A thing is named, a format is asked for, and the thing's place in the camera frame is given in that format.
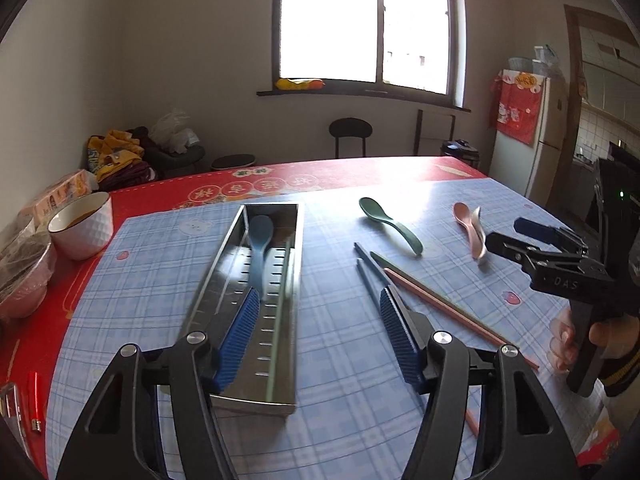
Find pink spoon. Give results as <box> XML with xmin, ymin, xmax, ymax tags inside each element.
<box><xmin>453</xmin><ymin>202</ymin><xmax>485</xmax><ymax>260</ymax></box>

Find black folding rack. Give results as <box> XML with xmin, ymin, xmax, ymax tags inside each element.
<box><xmin>414</xmin><ymin>109</ymin><xmax>457</xmax><ymax>157</ymax></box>

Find red printed cloth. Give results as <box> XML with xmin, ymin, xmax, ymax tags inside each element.
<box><xmin>492</xmin><ymin>72</ymin><xmax>543</xmax><ymax>146</ymax></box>

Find wooden door frame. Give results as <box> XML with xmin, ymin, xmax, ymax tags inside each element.
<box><xmin>564</xmin><ymin>4</ymin><xmax>640</xmax><ymax>211</ymax></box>

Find green chopstick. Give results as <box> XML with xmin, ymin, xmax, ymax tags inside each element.
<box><xmin>370</xmin><ymin>251</ymin><xmax>507</xmax><ymax>347</ymax></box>

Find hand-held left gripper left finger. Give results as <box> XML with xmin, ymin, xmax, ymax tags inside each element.
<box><xmin>55</xmin><ymin>287</ymin><xmax>262</xmax><ymax>480</ymax></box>

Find blue spoon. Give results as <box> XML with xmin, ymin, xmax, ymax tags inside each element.
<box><xmin>248</xmin><ymin>215</ymin><xmax>274</xmax><ymax>293</ymax></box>

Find black kitchen appliance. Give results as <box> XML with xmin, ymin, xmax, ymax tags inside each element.
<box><xmin>440</xmin><ymin>139</ymin><xmax>481</xmax><ymax>168</ymax></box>

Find green spoon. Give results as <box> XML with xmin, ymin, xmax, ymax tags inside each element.
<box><xmin>359</xmin><ymin>197</ymin><xmax>425</xmax><ymax>257</ymax></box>

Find blue chopstick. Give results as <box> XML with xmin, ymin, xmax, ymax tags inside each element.
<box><xmin>354</xmin><ymin>242</ymin><xmax>390</xmax><ymax>292</ymax></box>
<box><xmin>356</xmin><ymin>259</ymin><xmax>385</xmax><ymax>307</ymax></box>

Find clear plastic containers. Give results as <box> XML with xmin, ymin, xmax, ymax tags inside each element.
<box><xmin>507</xmin><ymin>45</ymin><xmax>562</xmax><ymax>78</ymax></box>

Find person's right forearm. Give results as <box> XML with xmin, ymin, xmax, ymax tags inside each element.
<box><xmin>600</xmin><ymin>350</ymin><xmax>640</xmax><ymax>398</ymax></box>

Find low black round stool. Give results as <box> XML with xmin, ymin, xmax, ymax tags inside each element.
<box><xmin>210</xmin><ymin>154</ymin><xmax>258</xmax><ymax>172</ymax></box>

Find window with dark frame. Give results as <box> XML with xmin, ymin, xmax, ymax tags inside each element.
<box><xmin>256</xmin><ymin>0</ymin><xmax>472</xmax><ymax>112</ymax></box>

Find pink bowl with plastic wrap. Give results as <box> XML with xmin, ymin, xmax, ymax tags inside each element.
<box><xmin>0</xmin><ymin>212</ymin><xmax>57</xmax><ymax>318</ymax></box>

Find red printed tablecloth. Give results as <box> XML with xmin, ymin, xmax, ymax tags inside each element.
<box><xmin>0</xmin><ymin>156</ymin><xmax>640</xmax><ymax>480</ymax></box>

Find person's right hand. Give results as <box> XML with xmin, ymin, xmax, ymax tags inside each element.
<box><xmin>547</xmin><ymin>306</ymin><xmax>640</xmax><ymax>376</ymax></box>

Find dark chair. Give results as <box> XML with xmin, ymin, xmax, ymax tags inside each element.
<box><xmin>145</xmin><ymin>142</ymin><xmax>206</xmax><ymax>177</ymax></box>

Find white dimpled bowl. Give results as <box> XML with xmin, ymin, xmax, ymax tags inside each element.
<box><xmin>47</xmin><ymin>191</ymin><xmax>115</xmax><ymax>261</ymax></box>

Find red lighter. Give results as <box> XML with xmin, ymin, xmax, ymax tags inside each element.
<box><xmin>27</xmin><ymin>371</ymin><xmax>44</xmax><ymax>432</ymax></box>

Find printed snack box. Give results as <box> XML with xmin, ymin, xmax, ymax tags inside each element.
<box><xmin>22</xmin><ymin>170</ymin><xmax>100</xmax><ymax>226</ymax></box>

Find metal utensil tray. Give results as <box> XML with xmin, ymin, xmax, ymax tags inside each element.
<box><xmin>177</xmin><ymin>203</ymin><xmax>306</xmax><ymax>418</ymax></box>

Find yellow snack bags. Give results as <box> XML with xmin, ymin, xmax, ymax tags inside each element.
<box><xmin>87</xmin><ymin>129</ymin><xmax>157</xmax><ymax>183</ymax></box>

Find white fridge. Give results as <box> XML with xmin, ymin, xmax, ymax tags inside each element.
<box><xmin>489</xmin><ymin>69</ymin><xmax>568</xmax><ymax>206</ymax></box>

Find yellow item on sill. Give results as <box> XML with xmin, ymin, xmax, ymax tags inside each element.
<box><xmin>276</xmin><ymin>78</ymin><xmax>326</xmax><ymax>92</ymax></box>

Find clear plastic bag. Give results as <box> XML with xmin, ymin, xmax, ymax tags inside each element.
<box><xmin>149</xmin><ymin>109</ymin><xmax>198</xmax><ymax>153</ymax></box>

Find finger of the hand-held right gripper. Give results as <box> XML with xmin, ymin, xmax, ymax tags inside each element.
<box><xmin>485</xmin><ymin>231</ymin><xmax>543</xmax><ymax>276</ymax></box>
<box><xmin>514</xmin><ymin>217</ymin><xmax>590</xmax><ymax>257</ymax></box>

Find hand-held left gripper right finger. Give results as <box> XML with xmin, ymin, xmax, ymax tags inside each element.
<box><xmin>379</xmin><ymin>286</ymin><xmax>581</xmax><ymax>480</ymax></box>

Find clear plastic case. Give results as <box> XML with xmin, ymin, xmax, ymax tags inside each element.
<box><xmin>0</xmin><ymin>382</ymin><xmax>22</xmax><ymax>423</ymax></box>

